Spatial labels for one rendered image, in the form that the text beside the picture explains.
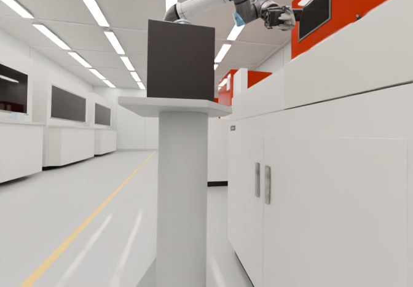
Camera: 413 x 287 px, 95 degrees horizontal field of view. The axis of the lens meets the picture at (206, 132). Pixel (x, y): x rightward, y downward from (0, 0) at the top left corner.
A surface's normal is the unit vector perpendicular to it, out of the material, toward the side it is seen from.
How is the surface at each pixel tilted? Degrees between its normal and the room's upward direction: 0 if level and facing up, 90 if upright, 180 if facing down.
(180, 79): 90
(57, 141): 90
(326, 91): 90
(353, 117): 90
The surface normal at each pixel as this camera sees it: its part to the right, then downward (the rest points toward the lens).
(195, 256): 0.58, 0.00
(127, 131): 0.18, -0.01
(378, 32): -0.98, -0.01
